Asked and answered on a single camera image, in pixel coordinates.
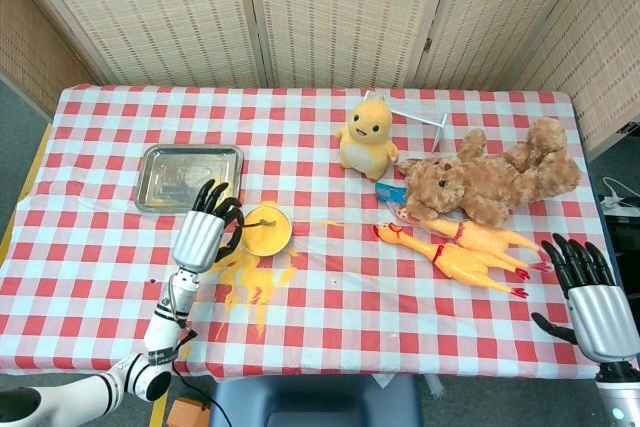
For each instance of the metal tray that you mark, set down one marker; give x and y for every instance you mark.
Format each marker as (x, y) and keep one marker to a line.
(175, 172)

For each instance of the red white checkered tablecloth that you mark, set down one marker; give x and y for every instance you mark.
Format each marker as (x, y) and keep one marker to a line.
(350, 307)

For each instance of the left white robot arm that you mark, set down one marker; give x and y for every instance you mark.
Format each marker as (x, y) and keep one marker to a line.
(162, 332)

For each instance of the woven folding screen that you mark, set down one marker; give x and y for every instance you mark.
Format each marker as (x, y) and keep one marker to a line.
(175, 12)

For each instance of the spilled yellow liquid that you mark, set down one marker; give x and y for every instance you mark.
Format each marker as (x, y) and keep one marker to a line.
(250, 277)

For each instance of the yellow rubber chicken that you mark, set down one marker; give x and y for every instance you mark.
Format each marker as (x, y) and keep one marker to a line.
(460, 262)
(490, 239)

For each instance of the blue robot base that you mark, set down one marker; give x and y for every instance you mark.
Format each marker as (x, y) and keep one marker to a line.
(315, 402)

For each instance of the orange box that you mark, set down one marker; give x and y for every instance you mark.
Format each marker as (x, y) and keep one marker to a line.
(187, 412)

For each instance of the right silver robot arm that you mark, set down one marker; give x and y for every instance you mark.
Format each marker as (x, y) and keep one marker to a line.
(620, 397)

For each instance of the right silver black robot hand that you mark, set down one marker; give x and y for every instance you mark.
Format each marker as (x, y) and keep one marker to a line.
(602, 319)

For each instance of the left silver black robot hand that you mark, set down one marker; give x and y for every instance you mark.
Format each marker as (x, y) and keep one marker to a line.
(197, 239)

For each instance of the yellow plush dinosaur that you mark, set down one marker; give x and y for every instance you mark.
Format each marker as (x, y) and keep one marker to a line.
(365, 147)

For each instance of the metal spoon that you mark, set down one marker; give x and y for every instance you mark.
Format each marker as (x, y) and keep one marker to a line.
(264, 222)

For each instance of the blue plastic package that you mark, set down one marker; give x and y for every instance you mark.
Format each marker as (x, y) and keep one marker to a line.
(390, 191)

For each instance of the off-white bowl yellow powder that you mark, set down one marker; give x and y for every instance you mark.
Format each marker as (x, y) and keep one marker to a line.
(270, 242)

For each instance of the black box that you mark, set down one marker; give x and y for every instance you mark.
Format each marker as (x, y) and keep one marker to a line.
(625, 237)

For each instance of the brown teddy bear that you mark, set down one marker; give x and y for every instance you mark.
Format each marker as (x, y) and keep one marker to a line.
(490, 182)

